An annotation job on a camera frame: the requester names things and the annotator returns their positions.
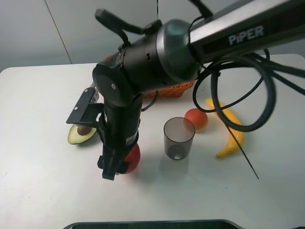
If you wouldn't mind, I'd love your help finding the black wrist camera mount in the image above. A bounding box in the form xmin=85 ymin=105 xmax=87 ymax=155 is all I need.
xmin=66 ymin=83 xmax=104 ymax=128

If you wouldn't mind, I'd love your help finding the grey translucent plastic cup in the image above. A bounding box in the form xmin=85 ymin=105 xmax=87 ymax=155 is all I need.
xmin=163 ymin=117 xmax=195 ymax=160

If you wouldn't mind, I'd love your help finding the yellow banana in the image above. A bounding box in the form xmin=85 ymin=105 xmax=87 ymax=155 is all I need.
xmin=216 ymin=108 xmax=244 ymax=158

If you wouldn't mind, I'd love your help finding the dark base edge at bottom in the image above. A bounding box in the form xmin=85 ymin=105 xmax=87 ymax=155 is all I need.
xmin=65 ymin=220 xmax=242 ymax=229

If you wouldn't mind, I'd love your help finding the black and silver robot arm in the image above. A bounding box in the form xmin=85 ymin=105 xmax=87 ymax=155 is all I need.
xmin=92 ymin=0 xmax=305 ymax=180

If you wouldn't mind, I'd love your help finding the orange wicker basket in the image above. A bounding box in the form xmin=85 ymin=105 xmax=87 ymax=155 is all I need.
xmin=103 ymin=56 xmax=194 ymax=98

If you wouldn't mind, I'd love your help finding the red apple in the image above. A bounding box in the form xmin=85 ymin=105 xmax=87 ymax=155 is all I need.
xmin=116 ymin=143 xmax=141 ymax=174

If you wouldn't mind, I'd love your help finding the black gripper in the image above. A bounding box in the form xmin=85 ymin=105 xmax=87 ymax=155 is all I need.
xmin=98 ymin=94 xmax=143 ymax=180

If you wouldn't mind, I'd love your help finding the halved avocado with pit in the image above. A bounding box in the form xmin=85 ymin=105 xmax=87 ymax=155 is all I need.
xmin=68 ymin=124 xmax=97 ymax=145

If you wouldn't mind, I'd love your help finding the orange peach fruit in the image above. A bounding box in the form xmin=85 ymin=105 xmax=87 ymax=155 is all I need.
xmin=184 ymin=108 xmax=208 ymax=133

